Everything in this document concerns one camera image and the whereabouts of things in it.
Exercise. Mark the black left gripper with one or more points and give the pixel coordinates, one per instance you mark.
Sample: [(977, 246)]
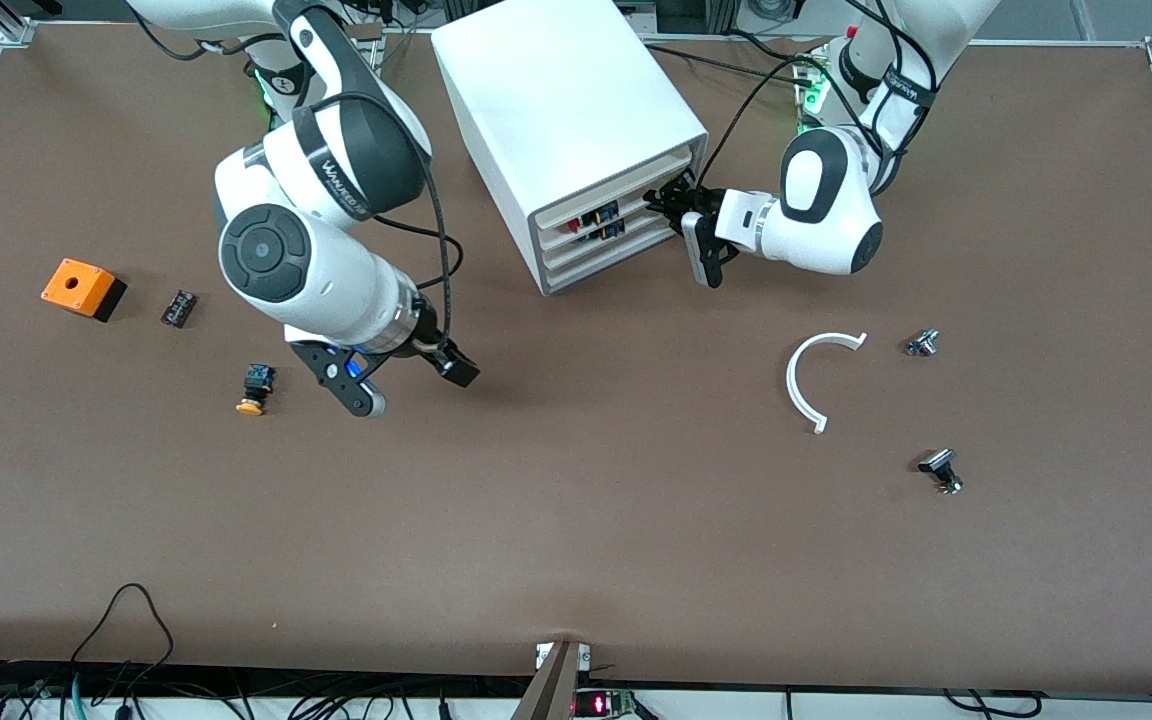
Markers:
[(693, 203)]

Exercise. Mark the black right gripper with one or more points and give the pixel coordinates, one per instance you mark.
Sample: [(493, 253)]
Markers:
[(429, 334)]

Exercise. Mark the red push button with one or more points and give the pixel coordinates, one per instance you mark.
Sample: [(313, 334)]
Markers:
[(596, 217)]

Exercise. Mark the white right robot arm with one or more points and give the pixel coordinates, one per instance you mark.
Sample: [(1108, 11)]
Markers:
[(316, 270)]

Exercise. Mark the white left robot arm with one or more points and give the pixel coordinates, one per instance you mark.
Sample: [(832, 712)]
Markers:
[(826, 210)]

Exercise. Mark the yellow push button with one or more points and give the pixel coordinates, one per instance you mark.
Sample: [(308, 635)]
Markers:
[(254, 392)]

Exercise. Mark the white curved plastic arc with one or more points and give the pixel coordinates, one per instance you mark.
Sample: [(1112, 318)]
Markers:
[(792, 385)]

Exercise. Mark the small black terminal block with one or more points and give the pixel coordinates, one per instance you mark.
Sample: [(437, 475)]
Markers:
[(179, 308)]

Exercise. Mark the red LED display module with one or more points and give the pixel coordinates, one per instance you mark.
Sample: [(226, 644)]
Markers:
[(601, 704)]

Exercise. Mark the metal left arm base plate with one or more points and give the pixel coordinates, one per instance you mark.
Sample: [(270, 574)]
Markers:
[(804, 120)]

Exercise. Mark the small silver knob switch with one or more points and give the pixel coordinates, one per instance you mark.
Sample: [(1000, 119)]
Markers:
[(923, 343)]

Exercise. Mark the white mounting bracket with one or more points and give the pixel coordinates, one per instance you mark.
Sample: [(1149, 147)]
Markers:
[(543, 655)]

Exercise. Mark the grey camera mount beam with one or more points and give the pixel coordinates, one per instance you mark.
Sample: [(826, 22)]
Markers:
[(551, 690)]

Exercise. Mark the black silver key switch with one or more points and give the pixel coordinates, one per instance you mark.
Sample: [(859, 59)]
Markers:
[(939, 468)]

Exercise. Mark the orange button enclosure box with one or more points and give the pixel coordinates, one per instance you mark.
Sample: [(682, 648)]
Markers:
[(76, 285)]

